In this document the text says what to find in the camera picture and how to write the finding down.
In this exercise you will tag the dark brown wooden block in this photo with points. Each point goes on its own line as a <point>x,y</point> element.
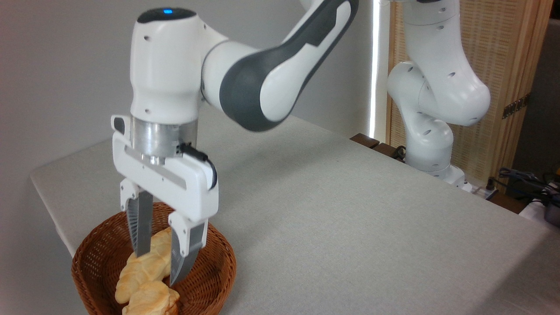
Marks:
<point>385,150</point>
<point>365,140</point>

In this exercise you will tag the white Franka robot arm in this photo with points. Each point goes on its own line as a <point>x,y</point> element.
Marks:
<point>166,65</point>

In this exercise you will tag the long braided bread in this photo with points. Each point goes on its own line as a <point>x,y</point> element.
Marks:
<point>146,267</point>

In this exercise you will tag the small round bread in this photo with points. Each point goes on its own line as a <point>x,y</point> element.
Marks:
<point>151,299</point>

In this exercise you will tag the brown wicker basket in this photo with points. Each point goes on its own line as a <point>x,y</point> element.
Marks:
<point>210,267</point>

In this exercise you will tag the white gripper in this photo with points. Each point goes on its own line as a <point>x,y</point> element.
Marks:
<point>183,188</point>

